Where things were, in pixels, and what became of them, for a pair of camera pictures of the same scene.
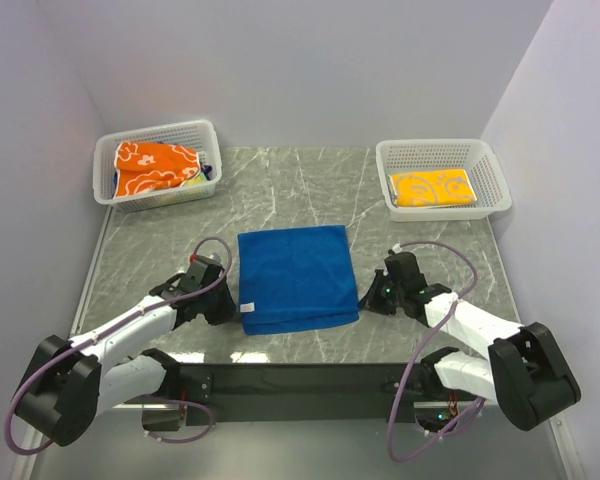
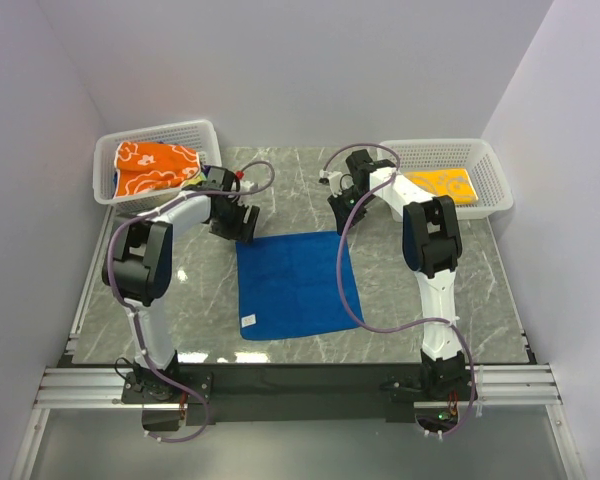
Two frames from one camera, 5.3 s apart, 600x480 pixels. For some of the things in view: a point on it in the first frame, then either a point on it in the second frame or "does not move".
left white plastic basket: x=200 y=135 does not move
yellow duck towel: x=437 y=187 does not move
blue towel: x=296 y=278 does not move
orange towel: x=146 y=166 does not move
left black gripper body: x=206 y=295 to x=231 y=224
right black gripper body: x=393 y=294 to x=346 y=204
